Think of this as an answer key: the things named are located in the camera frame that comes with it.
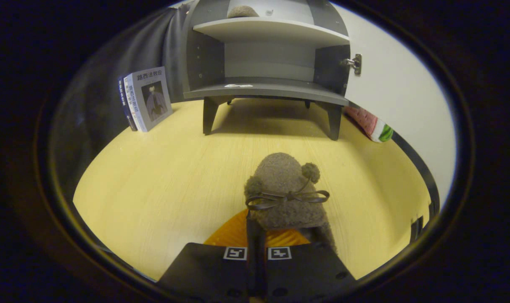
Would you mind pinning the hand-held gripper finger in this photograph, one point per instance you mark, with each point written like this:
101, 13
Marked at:
262, 269
251, 261

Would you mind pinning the brown plush shoe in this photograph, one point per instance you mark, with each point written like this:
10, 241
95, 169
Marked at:
243, 11
280, 176

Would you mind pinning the white shoe cabinet door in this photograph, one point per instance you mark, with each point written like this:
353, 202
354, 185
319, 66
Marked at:
397, 84

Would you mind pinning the metal door hinge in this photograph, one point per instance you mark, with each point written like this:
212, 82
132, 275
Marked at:
355, 63

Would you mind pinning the watermelon slice toy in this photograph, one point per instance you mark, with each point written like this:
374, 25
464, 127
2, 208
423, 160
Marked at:
374, 126

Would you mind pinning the grey book with figure cover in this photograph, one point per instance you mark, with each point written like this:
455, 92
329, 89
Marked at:
154, 97

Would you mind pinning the thin white book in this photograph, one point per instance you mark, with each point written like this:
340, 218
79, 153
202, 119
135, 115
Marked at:
130, 107

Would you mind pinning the black backdrop cloth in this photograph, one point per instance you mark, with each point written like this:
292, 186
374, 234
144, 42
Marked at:
103, 84

